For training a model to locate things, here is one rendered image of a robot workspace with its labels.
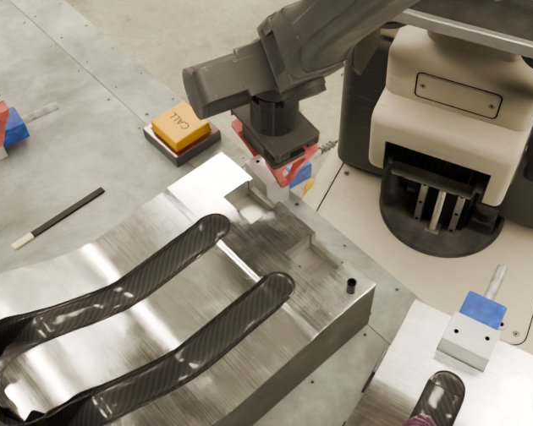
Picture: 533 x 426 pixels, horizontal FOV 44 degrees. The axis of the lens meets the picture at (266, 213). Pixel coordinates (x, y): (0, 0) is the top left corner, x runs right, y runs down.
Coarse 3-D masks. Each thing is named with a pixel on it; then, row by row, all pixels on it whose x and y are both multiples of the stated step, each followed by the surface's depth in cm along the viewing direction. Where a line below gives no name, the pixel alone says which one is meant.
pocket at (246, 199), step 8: (240, 184) 80; (248, 184) 81; (232, 192) 80; (240, 192) 81; (248, 192) 82; (256, 192) 81; (232, 200) 81; (240, 200) 82; (248, 200) 82; (256, 200) 82; (264, 200) 80; (240, 208) 81; (248, 208) 81; (256, 208) 81; (264, 208) 81; (248, 216) 80; (256, 216) 80
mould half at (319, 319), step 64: (192, 192) 79; (64, 256) 74; (128, 256) 75; (256, 256) 74; (128, 320) 69; (192, 320) 70; (320, 320) 69; (0, 384) 61; (64, 384) 61; (192, 384) 65; (256, 384) 65
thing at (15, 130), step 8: (56, 104) 97; (16, 112) 95; (32, 112) 96; (40, 112) 96; (48, 112) 97; (8, 120) 94; (16, 120) 94; (24, 120) 96; (32, 120) 96; (8, 128) 93; (16, 128) 94; (24, 128) 95; (8, 136) 94; (16, 136) 95; (24, 136) 95; (8, 144) 95; (0, 152) 95
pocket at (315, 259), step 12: (312, 240) 76; (288, 252) 74; (300, 252) 77; (312, 252) 77; (324, 252) 75; (300, 264) 76; (312, 264) 76; (324, 264) 76; (336, 264) 74; (312, 276) 75; (324, 276) 75
